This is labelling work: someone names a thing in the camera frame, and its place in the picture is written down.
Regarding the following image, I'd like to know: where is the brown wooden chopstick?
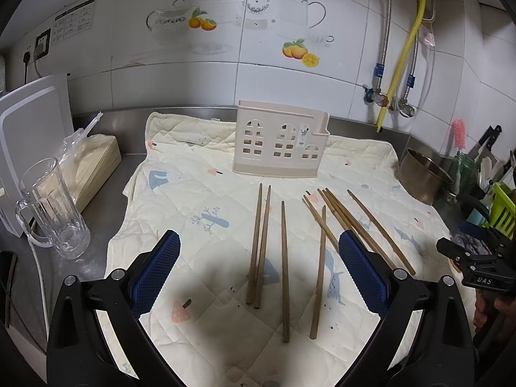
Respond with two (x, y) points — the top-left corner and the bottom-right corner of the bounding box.
(253, 186), (271, 309)
(324, 188), (395, 269)
(246, 184), (263, 305)
(317, 189), (352, 231)
(347, 190), (415, 276)
(310, 229), (326, 340)
(303, 195), (339, 253)
(281, 201), (290, 343)

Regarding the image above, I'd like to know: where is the person's right hand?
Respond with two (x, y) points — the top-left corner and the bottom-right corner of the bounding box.
(473, 290), (515, 335)

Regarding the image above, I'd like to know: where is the lime green plastic basket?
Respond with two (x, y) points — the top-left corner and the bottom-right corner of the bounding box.
(484, 183), (515, 238)

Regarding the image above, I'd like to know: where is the green glass jar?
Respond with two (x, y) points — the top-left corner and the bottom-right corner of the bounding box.
(449, 151), (477, 203)

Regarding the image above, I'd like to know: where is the stainless steel pot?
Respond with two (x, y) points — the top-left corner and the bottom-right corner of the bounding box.
(395, 148), (452, 205)

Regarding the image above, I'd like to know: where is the pink bottle brush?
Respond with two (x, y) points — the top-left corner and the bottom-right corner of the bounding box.
(451, 118), (466, 151)

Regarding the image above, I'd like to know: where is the clear glass mug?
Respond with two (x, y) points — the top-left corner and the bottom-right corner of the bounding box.
(15, 157), (90, 260)

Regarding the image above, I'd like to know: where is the chrome angle valve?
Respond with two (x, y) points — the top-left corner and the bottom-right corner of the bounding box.
(394, 99), (415, 119)

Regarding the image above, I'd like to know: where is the cream quilted patterned mat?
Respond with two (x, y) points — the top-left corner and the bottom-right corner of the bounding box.
(107, 113), (452, 386)

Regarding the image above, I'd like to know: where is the white cutting board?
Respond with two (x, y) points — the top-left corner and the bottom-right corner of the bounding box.
(0, 74), (74, 237)

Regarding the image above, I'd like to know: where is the beige plastic utensil holder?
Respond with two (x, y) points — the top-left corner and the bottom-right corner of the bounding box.
(233, 101), (330, 178)

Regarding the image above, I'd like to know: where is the white instruction sticker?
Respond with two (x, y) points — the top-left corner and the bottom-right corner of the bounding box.
(51, 0), (95, 45)

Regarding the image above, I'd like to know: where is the black handled kitchen knife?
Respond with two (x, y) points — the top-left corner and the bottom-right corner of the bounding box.
(468, 125), (502, 162)

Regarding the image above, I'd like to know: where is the braided metal hose right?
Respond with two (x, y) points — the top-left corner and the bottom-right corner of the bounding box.
(401, 27), (422, 104)

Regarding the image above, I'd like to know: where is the braided metal hose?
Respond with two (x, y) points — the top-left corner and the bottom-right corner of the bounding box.
(372, 0), (395, 89)
(401, 27), (422, 104)

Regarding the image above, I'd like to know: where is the red handled water valve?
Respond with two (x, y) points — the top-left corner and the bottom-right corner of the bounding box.
(362, 85), (390, 107)

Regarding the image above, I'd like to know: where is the braided metal hose left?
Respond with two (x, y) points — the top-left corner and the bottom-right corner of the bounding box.
(372, 0), (395, 89)

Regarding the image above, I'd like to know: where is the yellow gas hose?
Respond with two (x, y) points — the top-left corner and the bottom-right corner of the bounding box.
(376, 0), (429, 133)

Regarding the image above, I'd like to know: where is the black wall power socket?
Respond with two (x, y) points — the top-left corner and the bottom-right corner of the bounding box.
(33, 29), (51, 59)

